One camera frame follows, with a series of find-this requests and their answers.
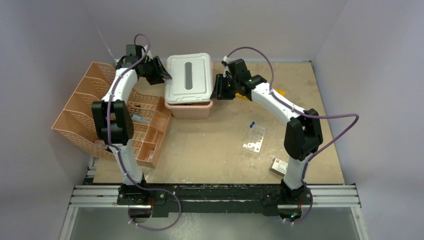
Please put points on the black aluminium base frame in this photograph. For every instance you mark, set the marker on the black aluminium base frame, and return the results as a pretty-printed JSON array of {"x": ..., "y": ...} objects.
[{"x": 161, "y": 199}]

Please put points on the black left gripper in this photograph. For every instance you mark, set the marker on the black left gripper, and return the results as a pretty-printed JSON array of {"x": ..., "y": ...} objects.
[{"x": 160, "y": 73}]

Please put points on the pink plastic bin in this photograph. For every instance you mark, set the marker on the pink plastic bin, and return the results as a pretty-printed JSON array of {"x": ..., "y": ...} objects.
[{"x": 198, "y": 110}]

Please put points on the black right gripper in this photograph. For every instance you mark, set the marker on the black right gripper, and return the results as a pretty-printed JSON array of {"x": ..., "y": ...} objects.
[{"x": 219, "y": 88}]

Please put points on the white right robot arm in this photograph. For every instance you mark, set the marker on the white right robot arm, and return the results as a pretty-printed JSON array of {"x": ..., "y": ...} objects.
[{"x": 303, "y": 132}]

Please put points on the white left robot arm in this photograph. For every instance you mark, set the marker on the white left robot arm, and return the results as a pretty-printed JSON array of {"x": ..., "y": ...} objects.
[{"x": 113, "y": 121}]

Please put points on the small white cardboard box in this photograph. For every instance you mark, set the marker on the small white cardboard box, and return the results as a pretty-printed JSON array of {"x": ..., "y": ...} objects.
[{"x": 278, "y": 166}]

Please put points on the white plastic bin lid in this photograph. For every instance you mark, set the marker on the white plastic bin lid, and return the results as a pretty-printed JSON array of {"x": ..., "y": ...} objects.
[{"x": 191, "y": 79}]

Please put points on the clear plastic well plate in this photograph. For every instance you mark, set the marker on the clear plastic well plate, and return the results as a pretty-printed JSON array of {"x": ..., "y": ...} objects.
[{"x": 254, "y": 139}]

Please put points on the orange plastic file organizer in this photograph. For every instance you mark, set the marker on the orange plastic file organizer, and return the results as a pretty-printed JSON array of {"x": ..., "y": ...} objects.
[{"x": 85, "y": 112}]

